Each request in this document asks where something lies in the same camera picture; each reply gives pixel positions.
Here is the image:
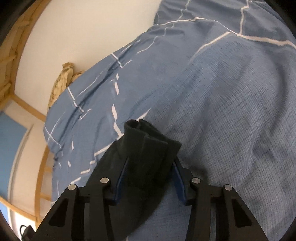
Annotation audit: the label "wooden bunk bed frame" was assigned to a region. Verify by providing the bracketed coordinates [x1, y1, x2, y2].
[1, 1, 50, 227]

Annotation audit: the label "black fleece pants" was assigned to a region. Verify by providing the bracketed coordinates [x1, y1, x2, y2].
[86, 119, 181, 240]

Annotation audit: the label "beige patterned pillow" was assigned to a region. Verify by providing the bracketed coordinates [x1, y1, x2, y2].
[47, 62, 84, 112]

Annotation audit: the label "blue checked duvet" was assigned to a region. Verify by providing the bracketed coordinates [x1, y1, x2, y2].
[44, 1, 295, 240]

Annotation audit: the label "blue window blind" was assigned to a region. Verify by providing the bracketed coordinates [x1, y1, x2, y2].
[0, 111, 27, 198]

